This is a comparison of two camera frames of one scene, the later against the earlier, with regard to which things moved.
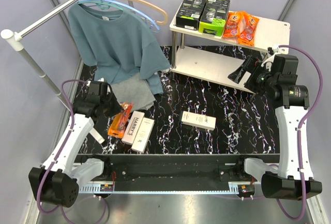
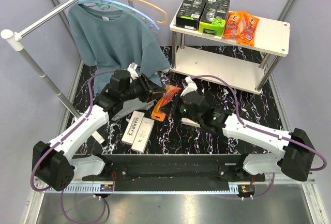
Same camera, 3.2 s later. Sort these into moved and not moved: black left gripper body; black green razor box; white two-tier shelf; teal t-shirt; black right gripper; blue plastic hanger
Moved: black left gripper body; black right gripper
Not moved: blue plastic hanger; black green razor box; white two-tier shelf; teal t-shirt
